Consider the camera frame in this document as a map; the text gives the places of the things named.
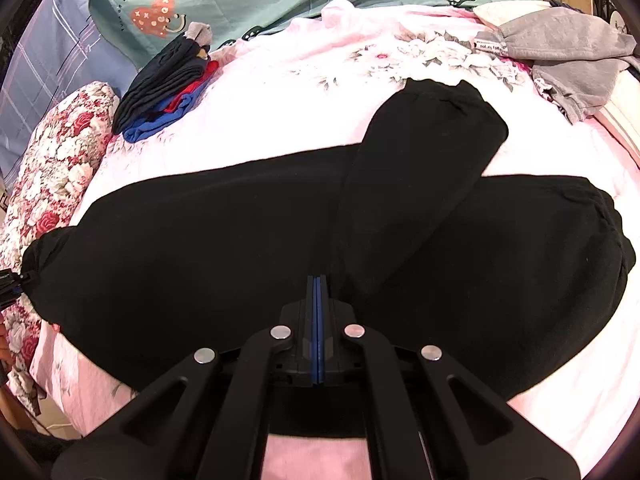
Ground black pants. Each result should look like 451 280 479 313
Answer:
22 80 636 399

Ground red floral pillow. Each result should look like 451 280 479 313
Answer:
1 81 119 415

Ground folded blue garment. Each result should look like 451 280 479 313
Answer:
120 82 207 143

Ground pink floral bed sheet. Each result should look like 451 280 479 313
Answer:
27 0 640 480

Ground blue plaid pillow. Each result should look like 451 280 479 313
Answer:
1 0 137 190

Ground folded red garment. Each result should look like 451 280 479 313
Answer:
164 61 219 113

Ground folded dark navy garment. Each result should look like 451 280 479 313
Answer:
112 35 210 134

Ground small grey folded cloth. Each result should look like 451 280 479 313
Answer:
183 22 213 48

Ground cream pillow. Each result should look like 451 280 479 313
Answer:
473 0 550 28

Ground grey garment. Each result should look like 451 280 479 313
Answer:
473 6 639 124

